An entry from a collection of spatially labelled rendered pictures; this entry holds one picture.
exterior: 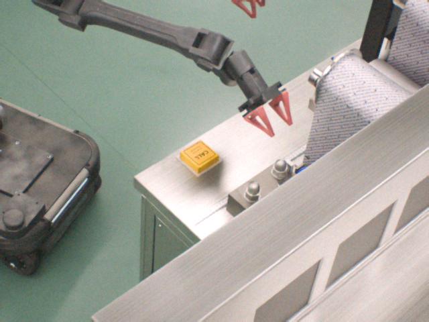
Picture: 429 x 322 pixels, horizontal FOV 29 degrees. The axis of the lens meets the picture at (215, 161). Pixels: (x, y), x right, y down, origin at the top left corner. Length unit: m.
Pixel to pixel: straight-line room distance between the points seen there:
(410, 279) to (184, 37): 0.90
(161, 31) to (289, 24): 2.04
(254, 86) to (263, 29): 2.01
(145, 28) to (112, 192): 1.28
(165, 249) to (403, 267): 0.94
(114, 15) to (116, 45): 1.74
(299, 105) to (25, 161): 1.09
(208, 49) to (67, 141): 1.21
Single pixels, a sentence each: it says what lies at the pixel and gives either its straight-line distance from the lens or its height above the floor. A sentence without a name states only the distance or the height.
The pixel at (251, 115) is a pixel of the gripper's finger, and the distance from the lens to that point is 1.91.
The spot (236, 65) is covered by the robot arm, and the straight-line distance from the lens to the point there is 1.90.
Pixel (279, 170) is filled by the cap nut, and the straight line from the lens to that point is 1.86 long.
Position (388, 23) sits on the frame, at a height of 1.20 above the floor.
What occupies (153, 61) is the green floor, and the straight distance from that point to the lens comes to 3.67.
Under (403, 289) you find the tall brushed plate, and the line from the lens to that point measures 1.25.
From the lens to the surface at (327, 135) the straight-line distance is 1.81.
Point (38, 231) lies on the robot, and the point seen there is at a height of 0.24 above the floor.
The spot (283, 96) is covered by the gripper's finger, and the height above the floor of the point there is 1.13.
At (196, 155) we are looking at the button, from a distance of 2.04.
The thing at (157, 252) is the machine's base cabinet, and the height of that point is 0.69.
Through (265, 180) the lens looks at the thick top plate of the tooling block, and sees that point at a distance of 1.87.
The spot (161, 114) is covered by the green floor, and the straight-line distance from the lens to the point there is 3.44.
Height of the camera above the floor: 2.43
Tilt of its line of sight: 48 degrees down
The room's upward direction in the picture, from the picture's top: 7 degrees clockwise
